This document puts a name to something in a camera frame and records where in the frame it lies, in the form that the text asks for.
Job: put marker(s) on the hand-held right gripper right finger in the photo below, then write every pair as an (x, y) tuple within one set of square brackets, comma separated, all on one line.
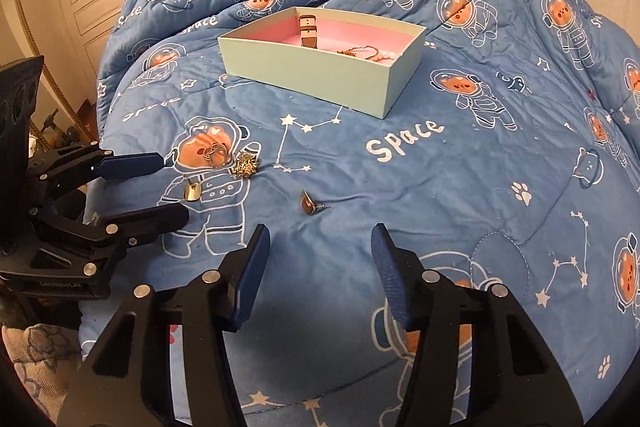
[(395, 282)]

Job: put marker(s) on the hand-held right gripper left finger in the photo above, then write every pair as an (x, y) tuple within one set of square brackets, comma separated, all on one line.
[(250, 277)]

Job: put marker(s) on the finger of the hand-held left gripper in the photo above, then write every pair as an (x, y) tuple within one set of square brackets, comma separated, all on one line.
[(150, 222), (130, 164)]

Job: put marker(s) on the small gold earring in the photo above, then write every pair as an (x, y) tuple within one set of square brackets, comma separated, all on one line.
[(192, 193)]

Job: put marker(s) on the orange stud earring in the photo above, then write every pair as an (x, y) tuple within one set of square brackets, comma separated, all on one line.
[(309, 204)]

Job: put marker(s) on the gold brooch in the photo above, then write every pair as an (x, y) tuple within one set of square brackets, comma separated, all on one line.
[(245, 166)]

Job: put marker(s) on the mint green box pink inside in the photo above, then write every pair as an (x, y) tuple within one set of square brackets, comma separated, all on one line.
[(310, 77)]

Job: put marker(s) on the rose gold wrist watch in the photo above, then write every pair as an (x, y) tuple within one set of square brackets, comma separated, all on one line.
[(307, 34)]

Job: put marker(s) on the blue astronaut print blanket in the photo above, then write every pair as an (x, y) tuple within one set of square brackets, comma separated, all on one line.
[(450, 207)]

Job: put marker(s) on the grey floral cloth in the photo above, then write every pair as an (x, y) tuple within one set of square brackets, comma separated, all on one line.
[(40, 367)]

